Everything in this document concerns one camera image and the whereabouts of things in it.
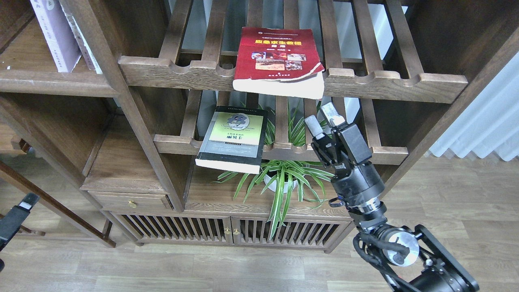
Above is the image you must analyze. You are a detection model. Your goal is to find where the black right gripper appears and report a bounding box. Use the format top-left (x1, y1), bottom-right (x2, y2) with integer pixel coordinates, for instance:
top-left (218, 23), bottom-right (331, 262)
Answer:
top-left (305, 102), bottom-right (384, 208)

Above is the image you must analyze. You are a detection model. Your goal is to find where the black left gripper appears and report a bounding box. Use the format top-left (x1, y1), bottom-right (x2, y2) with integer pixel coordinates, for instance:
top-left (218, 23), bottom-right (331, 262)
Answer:
top-left (0, 193), bottom-right (40, 250)

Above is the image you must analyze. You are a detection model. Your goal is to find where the red paperback book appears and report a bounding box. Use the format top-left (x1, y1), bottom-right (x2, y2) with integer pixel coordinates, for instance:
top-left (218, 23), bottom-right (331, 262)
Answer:
top-left (232, 27), bottom-right (325, 100)

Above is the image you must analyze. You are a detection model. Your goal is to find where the white and lilac book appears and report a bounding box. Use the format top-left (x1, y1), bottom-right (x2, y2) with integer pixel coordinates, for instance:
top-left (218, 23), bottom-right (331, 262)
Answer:
top-left (31, 0), bottom-right (81, 73)

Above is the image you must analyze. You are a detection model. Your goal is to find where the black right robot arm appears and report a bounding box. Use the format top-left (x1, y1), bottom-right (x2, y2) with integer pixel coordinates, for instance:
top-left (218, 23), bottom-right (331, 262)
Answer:
top-left (305, 102), bottom-right (479, 292)

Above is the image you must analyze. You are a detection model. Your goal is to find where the dark wooden side furniture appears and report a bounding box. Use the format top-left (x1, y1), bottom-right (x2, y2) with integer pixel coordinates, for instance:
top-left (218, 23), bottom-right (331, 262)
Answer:
top-left (0, 122), bottom-right (116, 249)

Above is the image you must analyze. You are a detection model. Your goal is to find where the white plant pot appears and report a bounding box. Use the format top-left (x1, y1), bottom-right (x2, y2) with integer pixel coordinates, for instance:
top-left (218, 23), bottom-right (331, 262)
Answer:
top-left (264, 173), bottom-right (298, 193)

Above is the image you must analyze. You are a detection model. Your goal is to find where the green spider plant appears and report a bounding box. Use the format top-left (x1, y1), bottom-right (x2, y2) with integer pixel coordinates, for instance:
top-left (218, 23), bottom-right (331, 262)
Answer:
top-left (212, 99), bottom-right (369, 240)

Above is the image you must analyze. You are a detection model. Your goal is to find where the black and green book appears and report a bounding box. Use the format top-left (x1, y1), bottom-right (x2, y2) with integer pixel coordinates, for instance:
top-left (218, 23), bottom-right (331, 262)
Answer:
top-left (195, 105), bottom-right (268, 174)

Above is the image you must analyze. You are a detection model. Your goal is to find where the dark wooden bookshelf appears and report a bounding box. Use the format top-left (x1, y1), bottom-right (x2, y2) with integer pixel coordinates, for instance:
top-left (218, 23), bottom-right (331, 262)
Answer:
top-left (1, 0), bottom-right (518, 253)

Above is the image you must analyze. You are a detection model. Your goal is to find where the white pleated curtain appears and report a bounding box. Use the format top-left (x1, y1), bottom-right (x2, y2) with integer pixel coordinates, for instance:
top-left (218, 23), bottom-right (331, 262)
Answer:
top-left (429, 55), bottom-right (519, 161)

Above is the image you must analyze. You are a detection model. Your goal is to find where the white book behind post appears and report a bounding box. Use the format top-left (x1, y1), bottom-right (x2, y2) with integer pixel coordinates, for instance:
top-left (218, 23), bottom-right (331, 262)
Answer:
top-left (60, 0), bottom-right (103, 74)

